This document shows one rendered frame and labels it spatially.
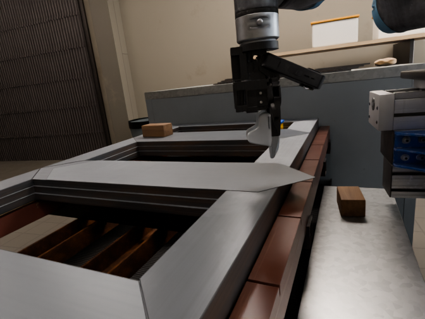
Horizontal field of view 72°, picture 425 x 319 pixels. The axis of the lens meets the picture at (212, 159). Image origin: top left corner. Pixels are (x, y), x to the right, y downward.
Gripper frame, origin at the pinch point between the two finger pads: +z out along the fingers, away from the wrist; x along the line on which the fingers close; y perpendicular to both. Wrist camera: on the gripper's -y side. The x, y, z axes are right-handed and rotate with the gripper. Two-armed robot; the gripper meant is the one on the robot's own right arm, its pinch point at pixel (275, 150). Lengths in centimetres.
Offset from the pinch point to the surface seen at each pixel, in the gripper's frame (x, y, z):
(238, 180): -0.1, 7.7, 5.4
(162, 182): -3.4, 24.0, 5.5
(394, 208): -19.7, -34.4, 24.3
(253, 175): -2.4, 4.5, 5.4
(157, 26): -385, 95, -98
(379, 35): -248, -142, -40
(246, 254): 22.9, 7.8, 7.3
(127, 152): -50, 48, 8
